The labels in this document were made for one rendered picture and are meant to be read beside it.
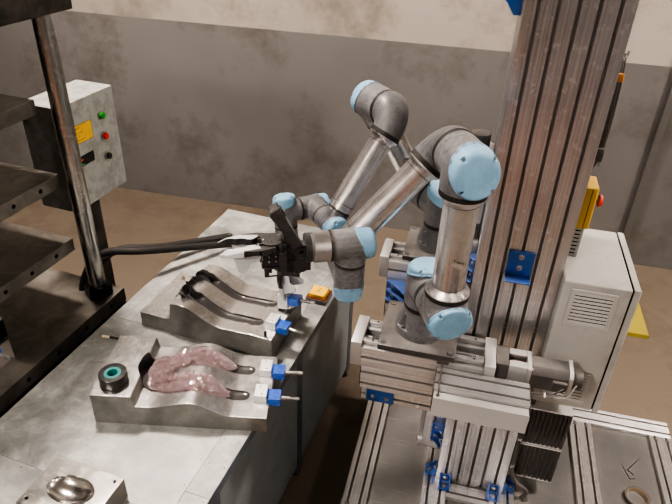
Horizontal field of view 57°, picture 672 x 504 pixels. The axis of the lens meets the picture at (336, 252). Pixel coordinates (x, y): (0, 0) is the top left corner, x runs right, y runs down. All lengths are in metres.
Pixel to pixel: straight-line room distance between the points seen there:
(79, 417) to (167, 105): 3.00
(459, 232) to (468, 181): 0.15
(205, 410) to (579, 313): 1.11
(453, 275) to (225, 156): 3.21
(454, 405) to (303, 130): 2.84
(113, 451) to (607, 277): 1.47
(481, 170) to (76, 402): 1.36
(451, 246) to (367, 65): 2.65
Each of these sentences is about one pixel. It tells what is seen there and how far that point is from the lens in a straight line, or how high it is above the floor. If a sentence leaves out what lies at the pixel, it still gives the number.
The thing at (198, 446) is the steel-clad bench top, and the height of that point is 0.80.
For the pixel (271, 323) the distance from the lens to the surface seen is 2.03.
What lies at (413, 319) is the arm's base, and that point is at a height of 1.11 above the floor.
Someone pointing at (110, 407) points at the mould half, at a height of 0.86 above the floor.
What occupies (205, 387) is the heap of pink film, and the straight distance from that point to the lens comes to 1.86.
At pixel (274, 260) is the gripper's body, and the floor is 1.42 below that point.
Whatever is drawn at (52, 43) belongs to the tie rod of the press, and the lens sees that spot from 2.10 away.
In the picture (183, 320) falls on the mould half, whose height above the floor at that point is 0.87.
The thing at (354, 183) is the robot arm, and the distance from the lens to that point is 1.89.
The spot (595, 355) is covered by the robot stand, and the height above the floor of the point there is 0.99.
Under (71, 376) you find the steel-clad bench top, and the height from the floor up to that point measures 0.80.
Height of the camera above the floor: 2.19
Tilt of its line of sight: 32 degrees down
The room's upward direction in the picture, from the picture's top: 2 degrees clockwise
